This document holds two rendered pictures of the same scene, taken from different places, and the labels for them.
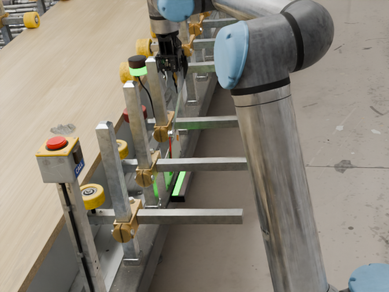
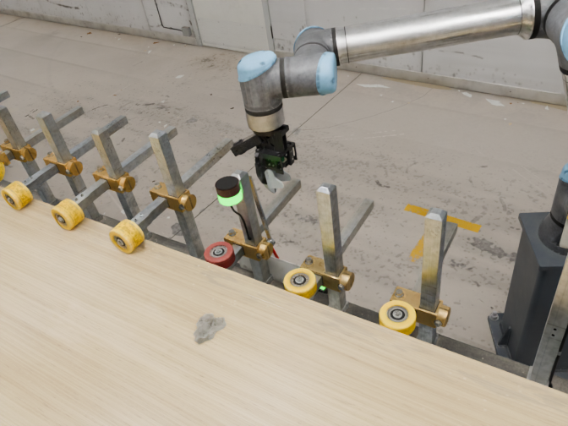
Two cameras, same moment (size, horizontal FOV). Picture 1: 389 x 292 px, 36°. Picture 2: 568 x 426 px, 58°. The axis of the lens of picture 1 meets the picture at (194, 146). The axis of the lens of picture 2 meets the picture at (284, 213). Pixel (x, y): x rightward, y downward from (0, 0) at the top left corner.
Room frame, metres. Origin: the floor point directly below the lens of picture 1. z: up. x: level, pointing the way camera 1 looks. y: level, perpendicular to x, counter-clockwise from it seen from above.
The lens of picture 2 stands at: (1.32, 1.03, 1.82)
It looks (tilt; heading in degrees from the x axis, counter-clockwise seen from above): 39 degrees down; 294
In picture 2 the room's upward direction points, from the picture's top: 10 degrees counter-clockwise
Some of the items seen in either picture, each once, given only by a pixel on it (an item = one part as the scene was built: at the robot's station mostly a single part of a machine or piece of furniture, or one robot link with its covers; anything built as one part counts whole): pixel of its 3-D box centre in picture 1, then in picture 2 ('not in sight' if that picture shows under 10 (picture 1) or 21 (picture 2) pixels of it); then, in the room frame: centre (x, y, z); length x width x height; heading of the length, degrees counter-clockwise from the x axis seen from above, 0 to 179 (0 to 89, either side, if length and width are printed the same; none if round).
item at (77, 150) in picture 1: (77, 154); not in sight; (1.08, 0.24, 1.20); 0.03 x 0.01 x 0.03; 166
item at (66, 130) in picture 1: (62, 127); (205, 324); (1.82, 0.42, 0.91); 0.09 x 0.07 x 0.02; 70
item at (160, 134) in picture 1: (164, 126); (248, 245); (1.86, 0.09, 0.85); 0.13 x 0.06 x 0.05; 166
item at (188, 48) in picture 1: (186, 46); (114, 179); (2.34, -0.03, 0.95); 0.13 x 0.06 x 0.05; 166
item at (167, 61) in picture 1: (169, 50); (273, 145); (1.75, 0.03, 1.15); 0.09 x 0.08 x 0.12; 166
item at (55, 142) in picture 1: (56, 143); not in sight; (1.09, 0.27, 1.22); 0.04 x 0.04 x 0.02
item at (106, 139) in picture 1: (121, 203); (430, 290); (1.35, 0.21, 0.90); 0.03 x 0.03 x 0.48; 76
